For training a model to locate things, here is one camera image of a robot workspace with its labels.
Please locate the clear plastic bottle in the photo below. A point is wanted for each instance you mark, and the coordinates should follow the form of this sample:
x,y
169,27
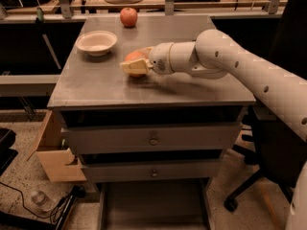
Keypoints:
x,y
42,201

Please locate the orange fruit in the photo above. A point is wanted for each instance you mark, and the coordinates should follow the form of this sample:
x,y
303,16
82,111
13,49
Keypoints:
x,y
133,56

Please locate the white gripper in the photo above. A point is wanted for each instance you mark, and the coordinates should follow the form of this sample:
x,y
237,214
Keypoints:
x,y
160,58

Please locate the white bowl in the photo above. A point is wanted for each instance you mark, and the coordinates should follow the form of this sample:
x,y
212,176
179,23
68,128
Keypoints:
x,y
96,43

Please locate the metal workbench frame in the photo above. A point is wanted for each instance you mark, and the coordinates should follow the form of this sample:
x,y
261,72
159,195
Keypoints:
x,y
153,7

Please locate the black office chair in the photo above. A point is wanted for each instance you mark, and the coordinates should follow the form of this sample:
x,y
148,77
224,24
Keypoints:
x,y
279,153

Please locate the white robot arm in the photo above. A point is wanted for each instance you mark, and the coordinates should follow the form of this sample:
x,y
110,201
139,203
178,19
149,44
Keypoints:
x,y
215,54

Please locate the grey drawer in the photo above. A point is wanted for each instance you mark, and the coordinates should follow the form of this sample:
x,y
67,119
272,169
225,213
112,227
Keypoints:
x,y
157,170
95,140
179,204

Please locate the cardboard box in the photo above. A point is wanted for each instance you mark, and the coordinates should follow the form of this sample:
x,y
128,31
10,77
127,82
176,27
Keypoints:
x,y
58,161

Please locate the grey drawer cabinet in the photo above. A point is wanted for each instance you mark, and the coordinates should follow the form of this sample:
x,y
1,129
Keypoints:
x,y
149,114

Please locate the grey top drawer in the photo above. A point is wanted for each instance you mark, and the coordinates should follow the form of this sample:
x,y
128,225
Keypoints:
x,y
95,140

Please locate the grey bottom drawer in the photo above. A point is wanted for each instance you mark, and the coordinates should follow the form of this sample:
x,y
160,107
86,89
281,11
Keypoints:
x,y
179,204

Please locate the red apple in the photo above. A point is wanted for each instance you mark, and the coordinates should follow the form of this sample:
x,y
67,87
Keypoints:
x,y
128,17

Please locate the grey middle drawer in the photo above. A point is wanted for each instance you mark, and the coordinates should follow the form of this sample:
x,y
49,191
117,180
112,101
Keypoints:
x,y
157,170

